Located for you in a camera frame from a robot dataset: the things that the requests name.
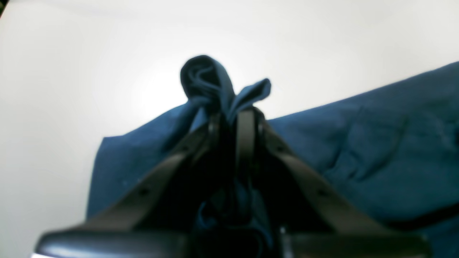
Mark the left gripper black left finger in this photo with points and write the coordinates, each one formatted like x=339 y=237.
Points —
x=113 y=234

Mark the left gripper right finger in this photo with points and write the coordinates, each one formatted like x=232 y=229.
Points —
x=310 y=218

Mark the dark blue t-shirt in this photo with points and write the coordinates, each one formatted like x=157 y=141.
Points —
x=392 y=151

